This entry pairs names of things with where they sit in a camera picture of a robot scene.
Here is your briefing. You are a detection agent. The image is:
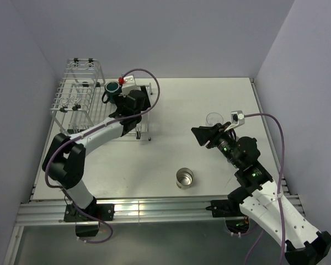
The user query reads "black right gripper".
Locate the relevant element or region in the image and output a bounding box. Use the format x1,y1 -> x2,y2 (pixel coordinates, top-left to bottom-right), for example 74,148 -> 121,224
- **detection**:
191,121 -> 242,168

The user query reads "dark green ceramic mug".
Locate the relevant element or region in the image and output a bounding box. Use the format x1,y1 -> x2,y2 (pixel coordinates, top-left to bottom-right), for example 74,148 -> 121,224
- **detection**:
102,81 -> 122,104

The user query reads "stainless steel cup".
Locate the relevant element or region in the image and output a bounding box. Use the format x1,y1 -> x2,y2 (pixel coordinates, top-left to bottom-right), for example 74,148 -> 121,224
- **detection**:
176,167 -> 194,189

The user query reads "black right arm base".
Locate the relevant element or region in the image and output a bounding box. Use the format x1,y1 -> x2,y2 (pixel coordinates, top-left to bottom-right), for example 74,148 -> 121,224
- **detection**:
205,196 -> 245,218

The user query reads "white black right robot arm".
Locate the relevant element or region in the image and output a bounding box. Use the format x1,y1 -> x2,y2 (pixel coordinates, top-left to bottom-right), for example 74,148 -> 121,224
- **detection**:
191,124 -> 331,264

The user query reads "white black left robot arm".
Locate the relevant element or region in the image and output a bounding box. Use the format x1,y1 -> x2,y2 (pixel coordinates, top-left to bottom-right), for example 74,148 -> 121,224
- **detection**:
42,86 -> 152,220

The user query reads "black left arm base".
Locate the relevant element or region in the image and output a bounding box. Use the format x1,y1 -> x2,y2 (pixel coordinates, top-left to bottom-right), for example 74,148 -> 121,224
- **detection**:
63,204 -> 115,222

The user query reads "clear plastic cup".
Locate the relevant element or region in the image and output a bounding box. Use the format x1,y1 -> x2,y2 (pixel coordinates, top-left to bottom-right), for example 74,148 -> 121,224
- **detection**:
206,112 -> 223,126

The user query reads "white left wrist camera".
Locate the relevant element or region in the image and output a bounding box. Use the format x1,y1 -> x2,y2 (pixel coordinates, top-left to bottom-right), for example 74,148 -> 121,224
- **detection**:
118,75 -> 138,96

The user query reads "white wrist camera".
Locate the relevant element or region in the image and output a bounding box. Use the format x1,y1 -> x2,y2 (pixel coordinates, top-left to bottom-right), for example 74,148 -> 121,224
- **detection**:
225,110 -> 245,131
118,75 -> 138,96

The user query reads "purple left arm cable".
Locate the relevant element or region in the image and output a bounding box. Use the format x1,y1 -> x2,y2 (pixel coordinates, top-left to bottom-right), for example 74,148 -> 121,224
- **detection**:
44,67 -> 161,244

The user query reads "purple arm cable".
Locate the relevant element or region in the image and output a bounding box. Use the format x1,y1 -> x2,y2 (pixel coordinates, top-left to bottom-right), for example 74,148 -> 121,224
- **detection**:
44,67 -> 161,244
244,113 -> 286,265

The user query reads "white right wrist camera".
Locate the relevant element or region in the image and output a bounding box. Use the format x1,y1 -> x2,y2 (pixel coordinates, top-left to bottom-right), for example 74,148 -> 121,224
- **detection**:
225,110 -> 245,131

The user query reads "metal wire dish rack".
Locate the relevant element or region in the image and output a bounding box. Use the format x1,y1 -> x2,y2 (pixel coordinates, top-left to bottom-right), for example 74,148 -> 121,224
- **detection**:
50,57 -> 154,135

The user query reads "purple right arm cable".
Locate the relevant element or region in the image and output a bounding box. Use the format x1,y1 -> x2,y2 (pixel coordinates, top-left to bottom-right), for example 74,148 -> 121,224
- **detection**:
244,113 -> 286,265

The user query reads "aluminium frame rail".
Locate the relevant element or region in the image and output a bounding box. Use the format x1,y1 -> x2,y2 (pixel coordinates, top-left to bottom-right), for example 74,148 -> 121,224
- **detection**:
16,193 -> 306,227

